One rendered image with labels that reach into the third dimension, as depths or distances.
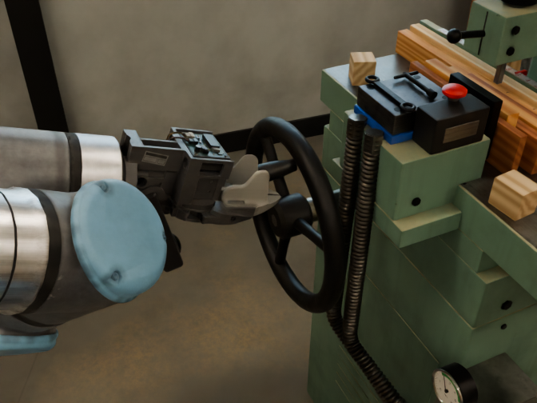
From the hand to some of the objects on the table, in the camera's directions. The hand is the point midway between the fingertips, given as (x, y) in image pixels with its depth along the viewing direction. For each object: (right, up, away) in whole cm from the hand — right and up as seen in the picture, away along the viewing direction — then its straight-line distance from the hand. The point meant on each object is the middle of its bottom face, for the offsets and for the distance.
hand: (268, 201), depth 77 cm
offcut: (+30, -1, -1) cm, 30 cm away
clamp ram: (+25, +7, +8) cm, 27 cm away
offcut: (+15, +20, +26) cm, 36 cm away
